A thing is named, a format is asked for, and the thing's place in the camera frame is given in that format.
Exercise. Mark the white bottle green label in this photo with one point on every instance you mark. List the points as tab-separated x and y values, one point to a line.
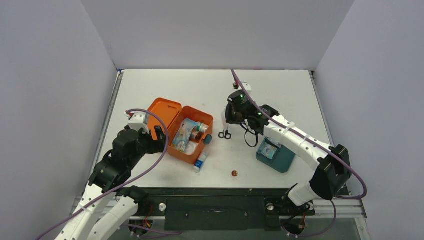
202	127

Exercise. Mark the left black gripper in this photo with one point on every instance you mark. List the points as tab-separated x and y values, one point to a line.
156	146

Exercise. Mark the teal divided tray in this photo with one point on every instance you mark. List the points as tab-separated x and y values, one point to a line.
281	161

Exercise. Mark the white gauze packet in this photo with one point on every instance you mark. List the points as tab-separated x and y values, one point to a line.
191	147

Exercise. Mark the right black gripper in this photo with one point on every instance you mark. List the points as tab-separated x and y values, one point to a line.
230	117

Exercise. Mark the brown bottle orange cap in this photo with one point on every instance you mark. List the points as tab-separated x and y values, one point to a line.
196	136

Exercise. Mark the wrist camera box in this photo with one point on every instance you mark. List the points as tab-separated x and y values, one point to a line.
244	85
138	121

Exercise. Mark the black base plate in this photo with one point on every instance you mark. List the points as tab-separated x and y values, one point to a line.
220	209

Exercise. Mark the zip bag of wipes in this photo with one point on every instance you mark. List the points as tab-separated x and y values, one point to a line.
274	142

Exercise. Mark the black scissors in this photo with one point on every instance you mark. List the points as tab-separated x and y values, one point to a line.
225	134

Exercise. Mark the white blue tube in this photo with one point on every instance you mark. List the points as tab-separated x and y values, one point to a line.
197	166

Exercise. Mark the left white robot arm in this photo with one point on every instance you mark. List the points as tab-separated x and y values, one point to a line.
107	201

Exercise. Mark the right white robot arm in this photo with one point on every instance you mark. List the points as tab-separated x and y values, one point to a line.
329	164

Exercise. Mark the small teal wipe packet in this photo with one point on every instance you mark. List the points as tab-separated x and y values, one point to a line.
267	151

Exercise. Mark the blue snack packet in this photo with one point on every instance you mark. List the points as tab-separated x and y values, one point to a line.
183	135

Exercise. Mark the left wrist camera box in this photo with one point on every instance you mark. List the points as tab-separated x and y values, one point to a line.
138	121

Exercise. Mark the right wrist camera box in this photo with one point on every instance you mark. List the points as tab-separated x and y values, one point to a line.
244	85

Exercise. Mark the orange plastic medicine box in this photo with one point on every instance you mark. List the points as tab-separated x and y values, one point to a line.
173	114

